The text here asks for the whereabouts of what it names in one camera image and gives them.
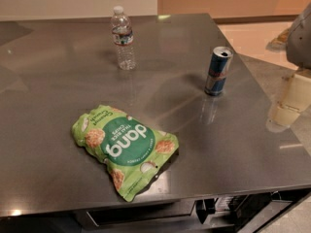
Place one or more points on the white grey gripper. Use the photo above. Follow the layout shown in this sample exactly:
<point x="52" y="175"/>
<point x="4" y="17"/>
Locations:
<point x="299" y="41"/>

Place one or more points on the blue silver redbull can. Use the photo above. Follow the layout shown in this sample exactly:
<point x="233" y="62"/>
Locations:
<point x="217" y="72"/>

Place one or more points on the green rice chip bag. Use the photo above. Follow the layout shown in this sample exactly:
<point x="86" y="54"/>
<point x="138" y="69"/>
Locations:
<point x="132" y="152"/>

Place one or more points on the black equipment under table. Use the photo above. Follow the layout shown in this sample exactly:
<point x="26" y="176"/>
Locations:
<point x="244" y="211"/>

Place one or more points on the clear plastic water bottle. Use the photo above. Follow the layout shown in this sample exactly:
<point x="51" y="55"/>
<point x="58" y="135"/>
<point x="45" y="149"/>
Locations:
<point x="123" y="38"/>

